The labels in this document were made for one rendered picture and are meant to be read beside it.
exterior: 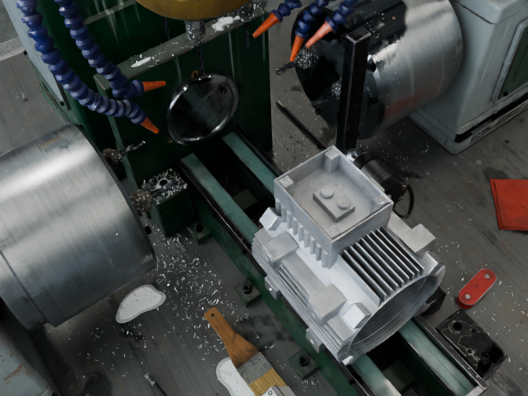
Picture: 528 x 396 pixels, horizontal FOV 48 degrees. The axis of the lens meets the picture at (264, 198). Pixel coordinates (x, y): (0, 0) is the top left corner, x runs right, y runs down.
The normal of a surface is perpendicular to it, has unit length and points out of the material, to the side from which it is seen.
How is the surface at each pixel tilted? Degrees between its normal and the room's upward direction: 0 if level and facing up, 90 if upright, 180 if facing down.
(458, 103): 90
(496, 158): 0
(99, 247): 62
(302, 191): 0
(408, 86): 73
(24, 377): 89
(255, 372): 0
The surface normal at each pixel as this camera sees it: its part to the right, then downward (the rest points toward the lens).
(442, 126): -0.81, 0.49
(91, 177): 0.21, -0.27
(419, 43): 0.40, 0.07
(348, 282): -0.46, -0.25
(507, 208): -0.05, -0.59
